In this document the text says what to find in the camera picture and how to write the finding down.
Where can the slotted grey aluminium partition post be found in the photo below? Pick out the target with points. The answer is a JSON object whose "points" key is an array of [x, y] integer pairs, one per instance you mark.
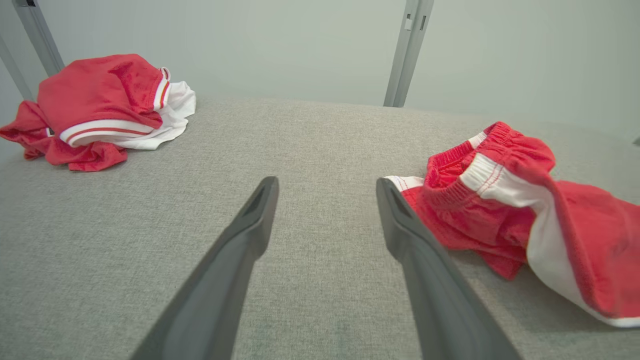
{"points": [[407, 55]]}

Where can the red basketball jersey number 23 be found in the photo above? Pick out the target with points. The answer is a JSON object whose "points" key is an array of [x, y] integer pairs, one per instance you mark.
{"points": [[90, 90]]}

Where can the red shorts white side stripes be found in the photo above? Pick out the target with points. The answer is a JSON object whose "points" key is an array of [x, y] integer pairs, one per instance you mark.
{"points": [[600, 240]]}

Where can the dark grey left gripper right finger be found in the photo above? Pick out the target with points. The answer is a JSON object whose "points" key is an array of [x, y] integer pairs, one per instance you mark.
{"points": [[445, 310]]}

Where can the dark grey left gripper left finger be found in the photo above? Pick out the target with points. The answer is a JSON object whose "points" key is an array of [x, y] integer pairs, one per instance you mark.
{"points": [[215, 300]]}

